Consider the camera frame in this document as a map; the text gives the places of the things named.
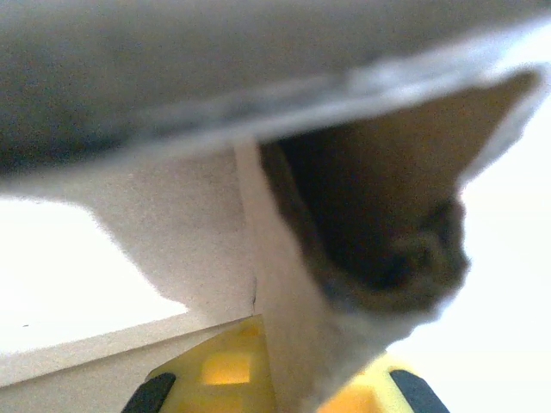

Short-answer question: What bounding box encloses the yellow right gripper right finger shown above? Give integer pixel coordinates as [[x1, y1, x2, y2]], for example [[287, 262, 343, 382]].
[[317, 352, 449, 413]]

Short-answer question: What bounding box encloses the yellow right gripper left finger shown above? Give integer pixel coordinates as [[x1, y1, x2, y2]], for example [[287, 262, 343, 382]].
[[123, 315, 277, 413]]

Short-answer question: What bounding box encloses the brown cardboard box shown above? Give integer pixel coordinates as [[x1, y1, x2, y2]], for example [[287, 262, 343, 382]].
[[0, 0, 551, 413]]

